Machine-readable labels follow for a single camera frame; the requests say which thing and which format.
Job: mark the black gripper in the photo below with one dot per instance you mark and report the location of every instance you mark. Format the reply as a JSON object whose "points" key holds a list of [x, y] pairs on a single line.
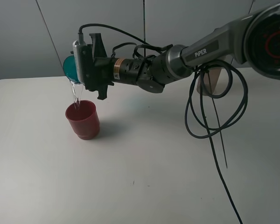
{"points": [[99, 75]]}

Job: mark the teal translucent plastic cup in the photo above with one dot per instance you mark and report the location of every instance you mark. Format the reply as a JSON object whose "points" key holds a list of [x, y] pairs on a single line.
{"points": [[69, 68]]}

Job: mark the brown translucent plastic bottle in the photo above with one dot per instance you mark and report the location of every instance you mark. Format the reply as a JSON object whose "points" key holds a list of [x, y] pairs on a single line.
{"points": [[210, 79]]}

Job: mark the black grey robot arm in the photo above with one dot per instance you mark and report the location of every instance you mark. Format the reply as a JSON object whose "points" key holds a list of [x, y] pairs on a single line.
{"points": [[254, 39]]}

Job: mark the red plastic cup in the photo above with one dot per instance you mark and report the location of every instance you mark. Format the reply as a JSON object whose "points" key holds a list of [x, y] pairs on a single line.
{"points": [[84, 120]]}

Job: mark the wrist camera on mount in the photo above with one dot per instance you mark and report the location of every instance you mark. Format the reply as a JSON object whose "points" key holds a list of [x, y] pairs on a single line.
{"points": [[82, 54]]}

